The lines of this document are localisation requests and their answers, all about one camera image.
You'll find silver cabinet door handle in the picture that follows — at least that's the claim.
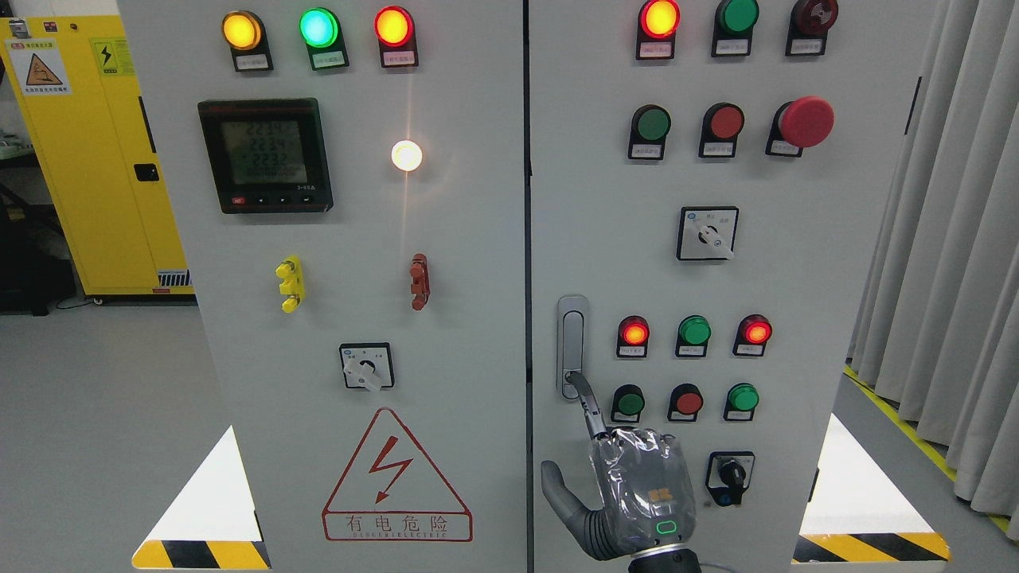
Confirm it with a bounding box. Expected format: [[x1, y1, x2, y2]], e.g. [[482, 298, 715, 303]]
[[556, 294, 589, 400]]

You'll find grey left cabinet door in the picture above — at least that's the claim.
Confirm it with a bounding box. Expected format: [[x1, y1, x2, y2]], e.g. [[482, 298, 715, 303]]
[[118, 1, 529, 572]]

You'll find grey cabinet door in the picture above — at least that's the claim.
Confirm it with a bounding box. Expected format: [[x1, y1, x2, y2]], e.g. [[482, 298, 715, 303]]
[[529, 1, 938, 572], [118, 1, 529, 572]]

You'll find grey right cabinet door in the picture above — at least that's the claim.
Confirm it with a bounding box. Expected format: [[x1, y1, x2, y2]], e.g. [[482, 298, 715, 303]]
[[529, 1, 938, 572]]

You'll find red terminal connector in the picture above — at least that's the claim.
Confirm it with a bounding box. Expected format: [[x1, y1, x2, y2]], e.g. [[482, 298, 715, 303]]
[[408, 252, 431, 311]]

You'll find red lit indicator middle left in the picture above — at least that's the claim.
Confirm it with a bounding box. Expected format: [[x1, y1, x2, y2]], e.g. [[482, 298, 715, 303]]
[[615, 315, 650, 359]]

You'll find green push button lower left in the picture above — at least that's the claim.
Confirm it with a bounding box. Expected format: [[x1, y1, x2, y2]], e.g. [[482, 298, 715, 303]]
[[611, 384, 646, 422]]

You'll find green push button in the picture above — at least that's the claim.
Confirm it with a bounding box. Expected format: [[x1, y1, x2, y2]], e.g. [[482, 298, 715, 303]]
[[723, 382, 760, 422], [627, 104, 672, 161], [611, 384, 646, 422]]

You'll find white lit indicator light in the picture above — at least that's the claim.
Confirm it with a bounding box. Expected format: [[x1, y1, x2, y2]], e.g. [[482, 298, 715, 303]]
[[390, 140, 424, 173]]

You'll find green indicator middle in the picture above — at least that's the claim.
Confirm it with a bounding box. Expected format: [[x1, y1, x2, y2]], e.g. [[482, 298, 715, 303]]
[[674, 315, 711, 359]]

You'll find green push button upper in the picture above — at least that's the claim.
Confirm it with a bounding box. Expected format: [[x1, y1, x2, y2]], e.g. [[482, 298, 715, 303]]
[[627, 104, 672, 161]]

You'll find red push button lower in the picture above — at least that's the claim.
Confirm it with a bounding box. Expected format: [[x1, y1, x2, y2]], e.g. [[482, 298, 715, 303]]
[[667, 382, 704, 422]]

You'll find red push button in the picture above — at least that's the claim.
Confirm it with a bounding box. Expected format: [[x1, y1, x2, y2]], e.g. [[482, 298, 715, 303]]
[[667, 382, 704, 422], [698, 102, 745, 158]]

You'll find yellow terminal connector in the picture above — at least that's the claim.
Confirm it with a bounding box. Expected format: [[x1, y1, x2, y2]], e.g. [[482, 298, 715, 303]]
[[275, 256, 306, 314]]

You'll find red electric hazard sign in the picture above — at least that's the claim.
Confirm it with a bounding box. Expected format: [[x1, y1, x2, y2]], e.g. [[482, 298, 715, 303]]
[[322, 407, 474, 543]]

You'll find red lit indicator middle right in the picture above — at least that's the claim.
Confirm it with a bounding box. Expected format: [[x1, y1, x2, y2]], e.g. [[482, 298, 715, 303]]
[[732, 314, 774, 357]]

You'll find green push button lower right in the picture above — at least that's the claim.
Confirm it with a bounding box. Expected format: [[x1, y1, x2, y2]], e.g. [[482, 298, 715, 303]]
[[723, 382, 760, 422]]

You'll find red push button upper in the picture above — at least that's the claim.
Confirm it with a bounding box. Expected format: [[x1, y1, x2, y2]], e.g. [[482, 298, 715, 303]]
[[698, 102, 745, 158]]

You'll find black digital power meter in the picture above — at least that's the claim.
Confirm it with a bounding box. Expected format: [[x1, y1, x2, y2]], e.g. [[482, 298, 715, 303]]
[[197, 98, 334, 214]]

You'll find red lit indicator light left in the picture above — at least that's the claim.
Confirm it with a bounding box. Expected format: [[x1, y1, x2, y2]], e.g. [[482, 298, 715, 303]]
[[374, 5, 419, 68]]

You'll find red lit indicator top right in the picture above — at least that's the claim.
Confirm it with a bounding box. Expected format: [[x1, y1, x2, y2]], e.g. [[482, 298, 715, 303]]
[[634, 0, 681, 61]]

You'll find green lit indicator light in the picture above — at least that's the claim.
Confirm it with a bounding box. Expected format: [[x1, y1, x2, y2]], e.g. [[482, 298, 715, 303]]
[[299, 7, 348, 70]]

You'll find green indicator top right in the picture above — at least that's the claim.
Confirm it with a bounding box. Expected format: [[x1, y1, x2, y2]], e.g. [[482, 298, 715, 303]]
[[711, 0, 760, 57]]

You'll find red emergency stop button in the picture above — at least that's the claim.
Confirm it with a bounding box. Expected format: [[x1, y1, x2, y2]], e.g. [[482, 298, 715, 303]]
[[765, 95, 836, 158]]

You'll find yellow indicator light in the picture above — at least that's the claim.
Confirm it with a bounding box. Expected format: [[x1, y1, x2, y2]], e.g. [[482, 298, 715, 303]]
[[221, 10, 274, 72]]

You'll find dark red buzzer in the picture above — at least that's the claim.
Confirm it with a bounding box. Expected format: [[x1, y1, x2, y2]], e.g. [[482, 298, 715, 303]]
[[785, 0, 838, 56]]

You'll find grey curtain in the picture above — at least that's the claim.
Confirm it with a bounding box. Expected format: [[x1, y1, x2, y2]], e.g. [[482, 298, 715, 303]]
[[850, 1, 1018, 518]]

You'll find yellow safety cabinet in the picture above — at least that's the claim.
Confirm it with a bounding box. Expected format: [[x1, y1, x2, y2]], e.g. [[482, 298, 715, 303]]
[[2, 15, 194, 298]]

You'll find left door selector switch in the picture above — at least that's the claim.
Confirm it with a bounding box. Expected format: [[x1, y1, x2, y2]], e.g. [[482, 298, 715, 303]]
[[338, 342, 396, 392]]

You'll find upper right selector switch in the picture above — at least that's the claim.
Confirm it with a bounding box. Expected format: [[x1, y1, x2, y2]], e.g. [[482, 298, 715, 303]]
[[676, 206, 740, 261]]

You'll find black key selector switch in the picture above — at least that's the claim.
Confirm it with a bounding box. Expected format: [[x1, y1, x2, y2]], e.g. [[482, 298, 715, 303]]
[[704, 452, 755, 507]]

